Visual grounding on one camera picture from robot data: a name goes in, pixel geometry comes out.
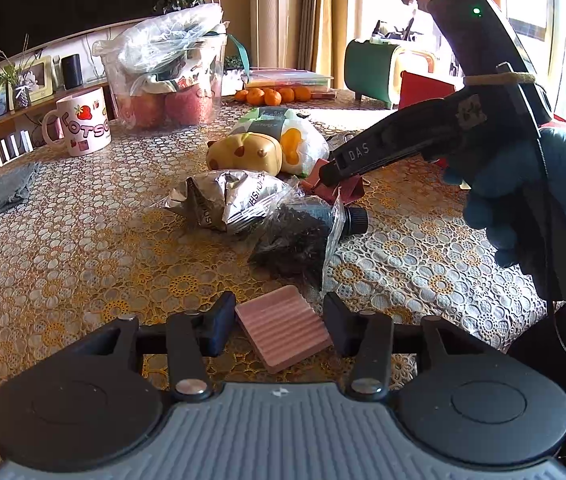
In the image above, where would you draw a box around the pink strawberry print mug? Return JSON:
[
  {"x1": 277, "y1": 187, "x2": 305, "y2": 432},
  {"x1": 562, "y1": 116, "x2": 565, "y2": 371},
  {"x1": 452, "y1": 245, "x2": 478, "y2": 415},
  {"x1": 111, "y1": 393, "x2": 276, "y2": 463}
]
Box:
[{"x1": 42, "y1": 86, "x2": 112, "y2": 157}]

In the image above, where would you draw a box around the white slatted rack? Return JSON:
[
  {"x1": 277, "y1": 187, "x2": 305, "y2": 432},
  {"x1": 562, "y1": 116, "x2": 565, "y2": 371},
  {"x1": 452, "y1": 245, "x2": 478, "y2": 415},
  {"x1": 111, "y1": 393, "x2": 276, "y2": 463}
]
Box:
[{"x1": 0, "y1": 130, "x2": 34, "y2": 166}]

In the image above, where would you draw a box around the clear bag of dark tea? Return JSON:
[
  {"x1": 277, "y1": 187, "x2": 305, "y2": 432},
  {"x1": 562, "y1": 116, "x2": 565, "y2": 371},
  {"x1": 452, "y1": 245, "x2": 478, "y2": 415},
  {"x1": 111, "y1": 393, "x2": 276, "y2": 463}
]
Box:
[{"x1": 249, "y1": 194, "x2": 346, "y2": 293}]

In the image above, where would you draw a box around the green storage bin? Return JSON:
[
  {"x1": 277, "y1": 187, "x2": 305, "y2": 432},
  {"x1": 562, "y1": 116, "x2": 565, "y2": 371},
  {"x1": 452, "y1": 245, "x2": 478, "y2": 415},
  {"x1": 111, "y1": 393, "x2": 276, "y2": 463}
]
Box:
[{"x1": 344, "y1": 39, "x2": 436, "y2": 109}]

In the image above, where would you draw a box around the photo frame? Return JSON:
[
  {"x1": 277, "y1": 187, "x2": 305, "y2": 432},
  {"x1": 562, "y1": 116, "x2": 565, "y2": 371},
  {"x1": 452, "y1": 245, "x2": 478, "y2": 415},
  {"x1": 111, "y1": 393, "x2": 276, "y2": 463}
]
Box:
[{"x1": 9, "y1": 56, "x2": 54, "y2": 108}]

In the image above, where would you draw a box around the dark bottle with black cap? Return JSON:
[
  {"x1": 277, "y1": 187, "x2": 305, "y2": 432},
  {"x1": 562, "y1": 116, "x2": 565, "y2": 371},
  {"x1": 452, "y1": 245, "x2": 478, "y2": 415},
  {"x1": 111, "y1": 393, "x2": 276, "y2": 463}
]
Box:
[{"x1": 335, "y1": 205, "x2": 368, "y2": 236}]

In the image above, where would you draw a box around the red cardboard box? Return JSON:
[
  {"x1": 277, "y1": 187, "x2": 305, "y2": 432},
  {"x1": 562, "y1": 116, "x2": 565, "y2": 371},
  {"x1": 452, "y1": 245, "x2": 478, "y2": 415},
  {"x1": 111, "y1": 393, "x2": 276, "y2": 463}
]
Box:
[{"x1": 399, "y1": 71, "x2": 465, "y2": 111}]

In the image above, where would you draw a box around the yellow giraffe toy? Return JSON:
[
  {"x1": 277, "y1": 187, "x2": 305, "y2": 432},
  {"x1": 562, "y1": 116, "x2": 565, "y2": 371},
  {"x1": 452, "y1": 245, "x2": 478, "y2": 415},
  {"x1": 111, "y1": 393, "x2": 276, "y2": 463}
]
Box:
[{"x1": 206, "y1": 132, "x2": 284, "y2": 177}]

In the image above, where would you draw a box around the black speaker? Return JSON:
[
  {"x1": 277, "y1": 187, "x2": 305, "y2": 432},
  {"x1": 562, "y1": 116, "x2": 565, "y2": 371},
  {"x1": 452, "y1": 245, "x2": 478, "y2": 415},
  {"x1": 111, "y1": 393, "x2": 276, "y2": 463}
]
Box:
[{"x1": 61, "y1": 54, "x2": 84, "y2": 90}]

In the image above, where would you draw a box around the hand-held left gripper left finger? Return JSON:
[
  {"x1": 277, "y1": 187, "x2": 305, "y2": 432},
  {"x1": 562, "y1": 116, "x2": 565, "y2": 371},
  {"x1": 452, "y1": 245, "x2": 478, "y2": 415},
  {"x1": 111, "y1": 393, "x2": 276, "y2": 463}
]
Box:
[{"x1": 90, "y1": 291, "x2": 236, "y2": 402}]

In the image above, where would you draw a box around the pink ribbed pad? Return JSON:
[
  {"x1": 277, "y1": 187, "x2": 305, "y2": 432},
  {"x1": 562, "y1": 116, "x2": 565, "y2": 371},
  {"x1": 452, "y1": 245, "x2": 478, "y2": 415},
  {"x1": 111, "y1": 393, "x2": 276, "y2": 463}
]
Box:
[{"x1": 235, "y1": 285, "x2": 334, "y2": 374}]

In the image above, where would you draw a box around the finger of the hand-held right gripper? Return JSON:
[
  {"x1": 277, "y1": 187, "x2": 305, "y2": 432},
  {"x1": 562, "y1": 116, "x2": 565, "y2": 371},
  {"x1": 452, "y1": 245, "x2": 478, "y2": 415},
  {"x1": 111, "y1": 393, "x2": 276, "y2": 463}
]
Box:
[{"x1": 318, "y1": 147, "x2": 440, "y2": 187}]

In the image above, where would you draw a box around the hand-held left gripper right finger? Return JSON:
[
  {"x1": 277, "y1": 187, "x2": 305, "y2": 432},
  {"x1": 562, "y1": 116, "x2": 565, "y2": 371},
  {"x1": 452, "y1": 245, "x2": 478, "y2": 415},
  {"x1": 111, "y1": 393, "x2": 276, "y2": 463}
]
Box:
[{"x1": 323, "y1": 292, "x2": 478, "y2": 402}]

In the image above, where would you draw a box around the red apple in foam net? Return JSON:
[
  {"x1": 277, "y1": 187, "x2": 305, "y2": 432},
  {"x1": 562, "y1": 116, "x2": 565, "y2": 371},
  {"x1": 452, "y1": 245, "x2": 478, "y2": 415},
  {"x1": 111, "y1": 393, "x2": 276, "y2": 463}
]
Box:
[
  {"x1": 118, "y1": 91, "x2": 166, "y2": 131},
  {"x1": 165, "y1": 85, "x2": 214, "y2": 127}
]

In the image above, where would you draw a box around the red packet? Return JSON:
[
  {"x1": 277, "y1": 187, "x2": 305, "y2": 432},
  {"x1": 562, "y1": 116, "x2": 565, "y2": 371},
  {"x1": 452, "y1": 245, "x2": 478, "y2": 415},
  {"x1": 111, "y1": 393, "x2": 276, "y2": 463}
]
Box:
[{"x1": 299, "y1": 159, "x2": 366, "y2": 207}]

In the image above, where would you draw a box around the flat tray of colourful items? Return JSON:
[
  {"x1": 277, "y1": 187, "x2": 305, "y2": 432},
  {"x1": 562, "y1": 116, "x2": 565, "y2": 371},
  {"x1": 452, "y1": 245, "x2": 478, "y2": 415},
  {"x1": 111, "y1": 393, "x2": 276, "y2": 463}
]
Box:
[{"x1": 244, "y1": 69, "x2": 334, "y2": 90}]

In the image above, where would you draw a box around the black television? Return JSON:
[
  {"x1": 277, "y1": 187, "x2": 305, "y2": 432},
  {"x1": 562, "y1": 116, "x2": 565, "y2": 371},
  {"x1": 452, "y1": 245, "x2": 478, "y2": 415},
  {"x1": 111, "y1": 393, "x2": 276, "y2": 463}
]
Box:
[{"x1": 0, "y1": 0, "x2": 174, "y2": 64}]

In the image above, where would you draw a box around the clear crumpled plastic bag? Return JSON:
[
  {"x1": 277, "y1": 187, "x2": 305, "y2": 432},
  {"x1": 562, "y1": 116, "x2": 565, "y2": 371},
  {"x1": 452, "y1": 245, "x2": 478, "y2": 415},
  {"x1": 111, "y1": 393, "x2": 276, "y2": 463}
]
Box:
[{"x1": 92, "y1": 4, "x2": 224, "y2": 86}]

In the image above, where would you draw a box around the white plastic bag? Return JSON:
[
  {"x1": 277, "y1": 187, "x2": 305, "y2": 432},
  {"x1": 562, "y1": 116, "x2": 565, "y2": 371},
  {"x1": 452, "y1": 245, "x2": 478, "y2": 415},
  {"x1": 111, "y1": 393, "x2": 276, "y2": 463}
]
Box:
[{"x1": 230, "y1": 106, "x2": 331, "y2": 178}]

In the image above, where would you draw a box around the person's right hand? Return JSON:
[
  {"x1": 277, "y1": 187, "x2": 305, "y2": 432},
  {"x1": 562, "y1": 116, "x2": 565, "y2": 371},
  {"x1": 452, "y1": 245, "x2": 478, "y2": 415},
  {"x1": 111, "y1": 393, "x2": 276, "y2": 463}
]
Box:
[{"x1": 444, "y1": 127, "x2": 566, "y2": 269}]

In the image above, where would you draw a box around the grey cloth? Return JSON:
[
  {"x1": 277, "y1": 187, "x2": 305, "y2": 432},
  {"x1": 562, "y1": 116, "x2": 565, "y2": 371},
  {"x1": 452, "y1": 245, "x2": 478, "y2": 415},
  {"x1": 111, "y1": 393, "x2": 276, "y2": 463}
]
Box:
[{"x1": 0, "y1": 162, "x2": 40, "y2": 230}]

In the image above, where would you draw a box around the clear plastic container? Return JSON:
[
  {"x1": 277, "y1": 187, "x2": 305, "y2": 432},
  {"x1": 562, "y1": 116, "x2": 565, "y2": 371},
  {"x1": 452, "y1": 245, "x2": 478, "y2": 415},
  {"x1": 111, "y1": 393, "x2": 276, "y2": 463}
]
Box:
[{"x1": 94, "y1": 32, "x2": 228, "y2": 133}]

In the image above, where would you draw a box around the small potted grass plant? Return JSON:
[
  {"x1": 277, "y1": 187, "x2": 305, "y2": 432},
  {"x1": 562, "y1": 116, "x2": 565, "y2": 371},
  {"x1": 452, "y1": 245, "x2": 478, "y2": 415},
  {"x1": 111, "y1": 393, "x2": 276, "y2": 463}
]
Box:
[{"x1": 0, "y1": 35, "x2": 38, "y2": 111}]

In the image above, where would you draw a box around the silver foil packet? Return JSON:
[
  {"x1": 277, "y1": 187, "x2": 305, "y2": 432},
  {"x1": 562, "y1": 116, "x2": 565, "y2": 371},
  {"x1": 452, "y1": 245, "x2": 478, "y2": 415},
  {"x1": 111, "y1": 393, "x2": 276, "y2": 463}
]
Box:
[{"x1": 155, "y1": 169, "x2": 300, "y2": 235}]

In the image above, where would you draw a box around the yellow curtain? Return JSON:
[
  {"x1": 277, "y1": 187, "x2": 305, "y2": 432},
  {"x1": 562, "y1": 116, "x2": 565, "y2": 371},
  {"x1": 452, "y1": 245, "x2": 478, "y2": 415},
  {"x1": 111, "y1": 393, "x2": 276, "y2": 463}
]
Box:
[{"x1": 297, "y1": 0, "x2": 350, "y2": 73}]

